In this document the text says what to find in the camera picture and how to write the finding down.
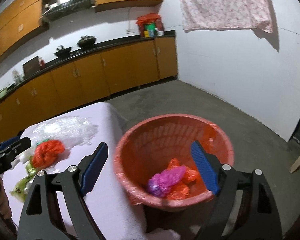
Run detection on green yellow printed bag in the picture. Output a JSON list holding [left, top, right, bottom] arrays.
[[10, 156, 38, 203]]

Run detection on small red bag ball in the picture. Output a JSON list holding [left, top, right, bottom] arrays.
[[31, 140, 65, 170]]

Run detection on red bag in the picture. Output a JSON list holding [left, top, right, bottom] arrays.
[[136, 12, 161, 25], [165, 166, 199, 200]]

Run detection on large bubble wrap sheet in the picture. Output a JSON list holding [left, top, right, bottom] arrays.
[[30, 116, 98, 149]]

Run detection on magenta plastic bag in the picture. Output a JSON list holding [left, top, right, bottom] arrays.
[[147, 165, 186, 198]]

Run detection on shiny green plastic bag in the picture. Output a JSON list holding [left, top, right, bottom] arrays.
[[36, 139, 49, 146]]

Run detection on red plastic trash basket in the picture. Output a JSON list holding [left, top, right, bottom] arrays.
[[113, 114, 234, 212]]

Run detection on lower wooden kitchen cabinets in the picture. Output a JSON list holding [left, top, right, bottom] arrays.
[[0, 33, 178, 142]]

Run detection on person's left hand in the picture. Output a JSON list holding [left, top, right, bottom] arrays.
[[0, 177, 12, 220]]

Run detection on green bowl on counter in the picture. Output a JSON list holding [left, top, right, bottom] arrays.
[[0, 88, 7, 99]]

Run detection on lilac quilted tablecloth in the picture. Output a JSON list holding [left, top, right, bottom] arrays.
[[9, 102, 180, 239]]

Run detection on glass jar on counter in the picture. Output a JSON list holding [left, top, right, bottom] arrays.
[[12, 69, 22, 84]]

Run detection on dark cutting board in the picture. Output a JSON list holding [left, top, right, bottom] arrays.
[[23, 56, 40, 79]]

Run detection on red bottle on counter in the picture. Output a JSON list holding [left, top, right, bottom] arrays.
[[39, 57, 45, 70]]

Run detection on black countertop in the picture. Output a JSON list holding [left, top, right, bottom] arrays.
[[0, 30, 176, 104]]

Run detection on black lidded pot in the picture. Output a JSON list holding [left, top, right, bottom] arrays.
[[77, 35, 96, 49]]

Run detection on range hood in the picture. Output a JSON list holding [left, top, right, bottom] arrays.
[[39, 0, 96, 25]]

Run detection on red bag over condiments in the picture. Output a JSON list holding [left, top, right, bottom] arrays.
[[136, 12, 161, 25]]

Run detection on pink floral hanging cloth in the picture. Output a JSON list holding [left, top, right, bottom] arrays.
[[180, 0, 273, 33]]

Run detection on black wok with handle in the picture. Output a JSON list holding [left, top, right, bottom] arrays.
[[54, 45, 72, 59]]

